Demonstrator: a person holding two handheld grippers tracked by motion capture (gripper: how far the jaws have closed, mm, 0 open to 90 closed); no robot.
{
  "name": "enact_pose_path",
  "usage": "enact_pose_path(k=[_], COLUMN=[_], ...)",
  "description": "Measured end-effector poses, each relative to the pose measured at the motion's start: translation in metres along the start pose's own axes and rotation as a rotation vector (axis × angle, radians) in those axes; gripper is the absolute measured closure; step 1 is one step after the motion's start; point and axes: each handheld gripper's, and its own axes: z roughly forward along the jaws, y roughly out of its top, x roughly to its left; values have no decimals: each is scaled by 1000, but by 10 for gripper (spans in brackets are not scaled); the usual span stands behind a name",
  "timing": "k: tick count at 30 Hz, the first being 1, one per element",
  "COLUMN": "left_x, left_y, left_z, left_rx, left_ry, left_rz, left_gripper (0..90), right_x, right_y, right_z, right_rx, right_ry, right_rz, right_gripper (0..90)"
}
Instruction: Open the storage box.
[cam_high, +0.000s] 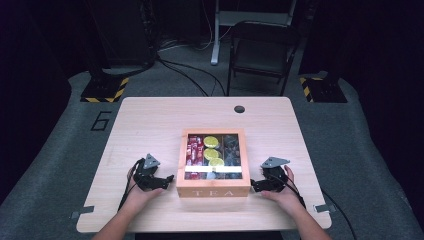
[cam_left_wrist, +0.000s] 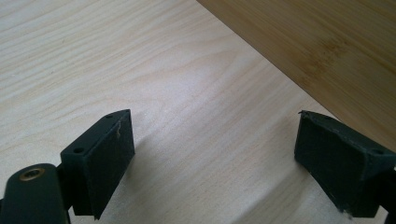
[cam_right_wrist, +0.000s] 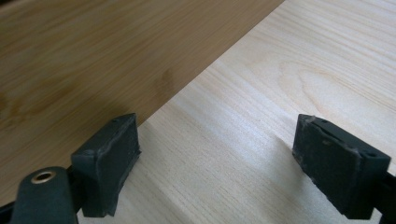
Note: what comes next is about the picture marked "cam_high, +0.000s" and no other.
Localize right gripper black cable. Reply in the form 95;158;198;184
282;174;358;240

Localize black stand base striped edge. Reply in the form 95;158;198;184
298;71;349;104
80;68;130;104

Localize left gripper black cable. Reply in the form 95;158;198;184
117;158;144;212

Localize person's right hand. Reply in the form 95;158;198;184
259;165;304;215

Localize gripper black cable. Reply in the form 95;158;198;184
282;174;358;240
117;158;144;212

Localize black folding chair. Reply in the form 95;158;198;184
226;20;302;97

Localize black floor cable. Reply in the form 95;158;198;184
155;54;228;98

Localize white metal stand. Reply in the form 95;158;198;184
210;0;298;66

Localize grey metal table bracket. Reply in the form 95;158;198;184
313;203;337;214
70;205;96;220

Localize bundle of red packets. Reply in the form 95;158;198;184
185;134;205;180

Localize wooden tea box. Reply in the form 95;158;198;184
175;128;252;199

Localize white floor cable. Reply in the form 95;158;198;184
157;19;234;53

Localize person's left hand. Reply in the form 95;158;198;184
126;167;165;215

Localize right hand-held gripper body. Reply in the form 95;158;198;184
260;156;291;193

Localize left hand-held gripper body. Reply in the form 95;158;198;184
133;153;162;192

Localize dark tea packets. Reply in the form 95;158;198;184
223;134;242;180

